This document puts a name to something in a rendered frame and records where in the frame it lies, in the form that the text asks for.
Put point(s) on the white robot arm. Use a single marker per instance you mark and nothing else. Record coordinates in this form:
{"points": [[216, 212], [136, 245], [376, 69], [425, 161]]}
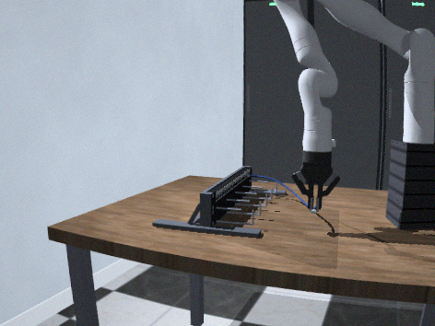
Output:
{"points": [[417, 46]]}

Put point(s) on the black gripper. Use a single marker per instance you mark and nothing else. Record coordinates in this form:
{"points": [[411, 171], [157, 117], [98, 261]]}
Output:
{"points": [[316, 169]]}

